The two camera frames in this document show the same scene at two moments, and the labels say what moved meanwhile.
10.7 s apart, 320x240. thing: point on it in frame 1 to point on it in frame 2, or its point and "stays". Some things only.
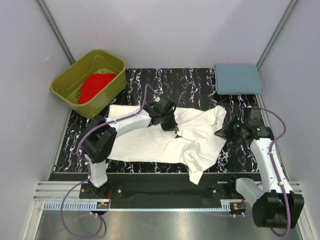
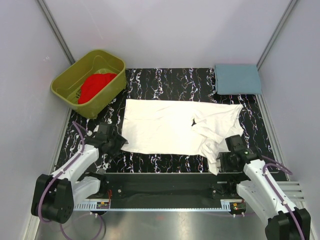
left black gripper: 173,126 to 120,142
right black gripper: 224,133 to 224,167
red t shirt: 93,84 stays
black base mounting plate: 166,186 stays
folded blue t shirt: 237,79 stays
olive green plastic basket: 92,84 stays
